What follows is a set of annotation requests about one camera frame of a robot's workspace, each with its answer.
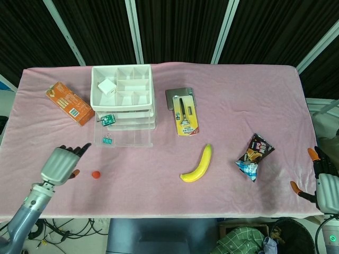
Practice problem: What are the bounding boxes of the grey black right robot hand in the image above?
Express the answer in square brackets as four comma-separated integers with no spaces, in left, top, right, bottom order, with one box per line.
[290,146,339,214]

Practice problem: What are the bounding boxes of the grey black left robot hand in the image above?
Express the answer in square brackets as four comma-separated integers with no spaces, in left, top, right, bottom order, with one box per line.
[39,142,92,186]

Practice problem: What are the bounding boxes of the clear plastic drawer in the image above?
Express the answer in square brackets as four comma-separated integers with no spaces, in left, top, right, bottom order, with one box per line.
[93,112,154,148]

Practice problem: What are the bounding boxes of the white clear drawer organizer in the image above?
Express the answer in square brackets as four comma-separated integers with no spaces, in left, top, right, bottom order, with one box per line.
[90,64,157,132]

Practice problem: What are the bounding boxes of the black waste bin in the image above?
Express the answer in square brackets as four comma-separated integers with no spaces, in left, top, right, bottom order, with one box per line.
[270,217,322,254]

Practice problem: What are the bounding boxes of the orange cardboard box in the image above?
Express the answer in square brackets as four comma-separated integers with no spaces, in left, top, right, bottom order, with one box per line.
[45,81,96,126]

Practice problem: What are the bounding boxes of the small green toy pack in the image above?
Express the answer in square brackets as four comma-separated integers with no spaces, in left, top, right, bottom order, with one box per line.
[97,113,117,128]

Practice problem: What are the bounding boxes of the brown cardboard box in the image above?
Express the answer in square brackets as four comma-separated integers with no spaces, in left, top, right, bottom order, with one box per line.
[218,223,270,239]

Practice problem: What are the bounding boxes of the dark snack bag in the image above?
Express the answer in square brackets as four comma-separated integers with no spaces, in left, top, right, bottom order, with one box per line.
[234,133,275,184]

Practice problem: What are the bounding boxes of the white charger cube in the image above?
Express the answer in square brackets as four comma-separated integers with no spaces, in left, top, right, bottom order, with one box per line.
[97,77,118,97]

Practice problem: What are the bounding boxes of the green plaid cloth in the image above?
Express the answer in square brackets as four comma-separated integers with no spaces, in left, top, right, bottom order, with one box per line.
[211,226,269,254]

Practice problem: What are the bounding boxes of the pink fleece tablecloth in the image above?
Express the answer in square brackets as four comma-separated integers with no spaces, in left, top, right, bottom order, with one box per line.
[0,61,325,223]

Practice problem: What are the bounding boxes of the yellow banana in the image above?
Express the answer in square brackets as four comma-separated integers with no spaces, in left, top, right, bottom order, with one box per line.
[180,143,213,184]

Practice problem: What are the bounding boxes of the yellow razor blister pack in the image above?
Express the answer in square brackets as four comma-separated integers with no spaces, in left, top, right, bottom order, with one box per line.
[172,95,200,138]

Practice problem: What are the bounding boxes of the dark grey hard drive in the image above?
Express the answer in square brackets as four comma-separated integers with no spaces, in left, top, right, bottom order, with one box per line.
[165,87,197,111]

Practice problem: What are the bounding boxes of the black pleated curtain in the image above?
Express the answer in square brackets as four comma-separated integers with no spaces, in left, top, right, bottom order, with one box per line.
[0,0,339,99]

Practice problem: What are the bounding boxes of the black floor cables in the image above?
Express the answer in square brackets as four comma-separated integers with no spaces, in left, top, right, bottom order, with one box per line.
[25,217,110,246]

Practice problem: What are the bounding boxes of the white frame post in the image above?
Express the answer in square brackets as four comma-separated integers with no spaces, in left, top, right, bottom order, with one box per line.
[43,0,86,67]
[296,24,339,76]
[210,0,240,65]
[124,0,145,65]

